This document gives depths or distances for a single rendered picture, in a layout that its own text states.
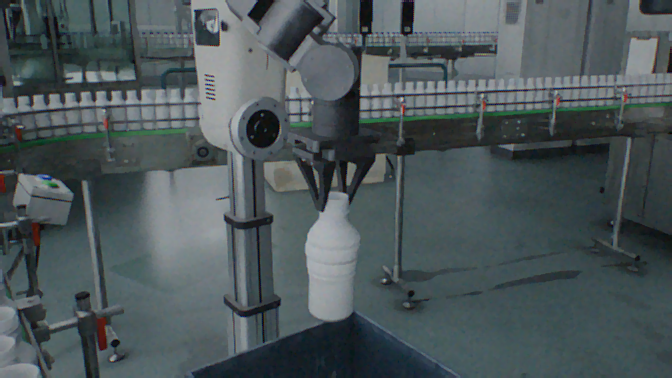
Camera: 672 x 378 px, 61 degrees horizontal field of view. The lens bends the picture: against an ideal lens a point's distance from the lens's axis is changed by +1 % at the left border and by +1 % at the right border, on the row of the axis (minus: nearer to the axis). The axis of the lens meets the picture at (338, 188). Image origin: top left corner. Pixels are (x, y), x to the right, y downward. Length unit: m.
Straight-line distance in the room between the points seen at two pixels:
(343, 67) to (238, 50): 0.78
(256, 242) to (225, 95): 0.41
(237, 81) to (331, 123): 0.72
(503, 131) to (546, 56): 3.64
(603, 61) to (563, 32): 0.67
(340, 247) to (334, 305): 0.08
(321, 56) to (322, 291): 0.31
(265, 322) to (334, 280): 0.92
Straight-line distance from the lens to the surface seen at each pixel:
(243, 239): 1.51
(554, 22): 6.78
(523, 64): 6.58
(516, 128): 3.20
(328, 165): 0.65
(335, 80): 0.59
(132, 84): 6.39
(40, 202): 1.27
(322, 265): 0.71
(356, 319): 1.01
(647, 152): 4.33
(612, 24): 7.29
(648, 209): 4.37
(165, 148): 2.60
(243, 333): 1.62
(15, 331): 0.62
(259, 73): 1.38
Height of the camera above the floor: 1.42
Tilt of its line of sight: 16 degrees down
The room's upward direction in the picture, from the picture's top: straight up
